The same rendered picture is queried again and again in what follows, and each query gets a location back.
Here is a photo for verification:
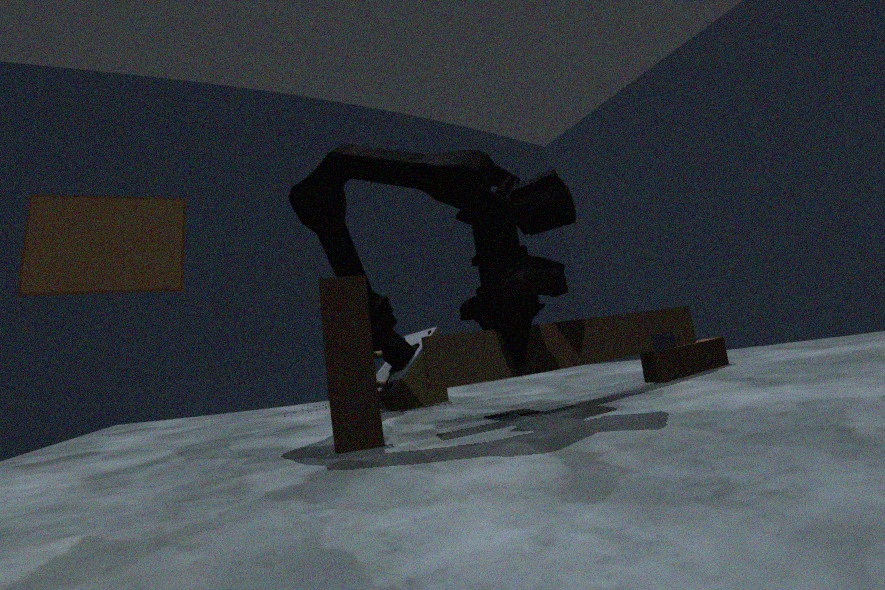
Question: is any long brown wooden rail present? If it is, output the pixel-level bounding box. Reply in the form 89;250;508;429
421;306;697;391

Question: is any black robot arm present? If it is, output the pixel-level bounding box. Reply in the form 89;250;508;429
289;143;576;373

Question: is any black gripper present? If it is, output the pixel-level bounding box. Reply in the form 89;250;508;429
460;238;569;368

